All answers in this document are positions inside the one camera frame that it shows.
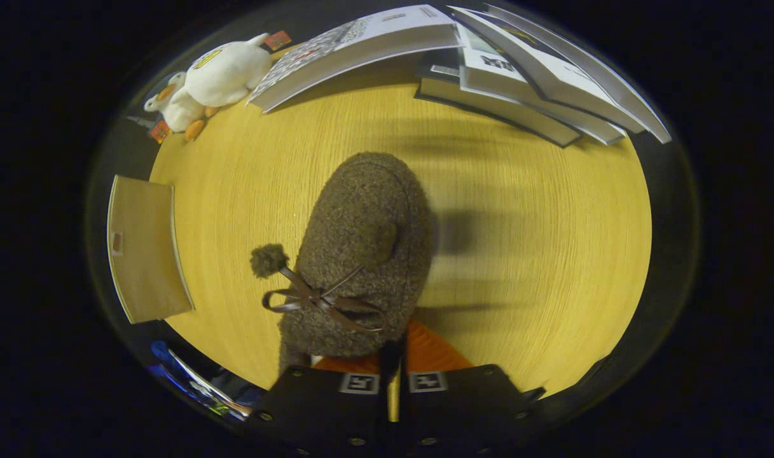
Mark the beige fabric storage box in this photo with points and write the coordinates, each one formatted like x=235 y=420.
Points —
x=145 y=254

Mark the thin grey softcover book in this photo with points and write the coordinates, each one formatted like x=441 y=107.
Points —
x=615 y=83

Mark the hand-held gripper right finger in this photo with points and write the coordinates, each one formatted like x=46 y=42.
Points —
x=463 y=413

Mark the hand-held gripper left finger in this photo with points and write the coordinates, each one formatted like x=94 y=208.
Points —
x=317 y=413

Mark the grey white penguin plush toy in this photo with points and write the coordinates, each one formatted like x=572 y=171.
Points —
x=180 y=111

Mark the brown fuzzy shoe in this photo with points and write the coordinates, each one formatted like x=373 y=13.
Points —
x=367 y=210

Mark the grey patterned cover book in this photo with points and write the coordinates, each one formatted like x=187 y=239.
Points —
x=361 y=54

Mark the white duck plush toy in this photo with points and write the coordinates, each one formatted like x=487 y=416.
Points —
x=224 y=73

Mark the white blue picture book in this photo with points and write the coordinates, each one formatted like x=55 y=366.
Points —
x=488 y=63

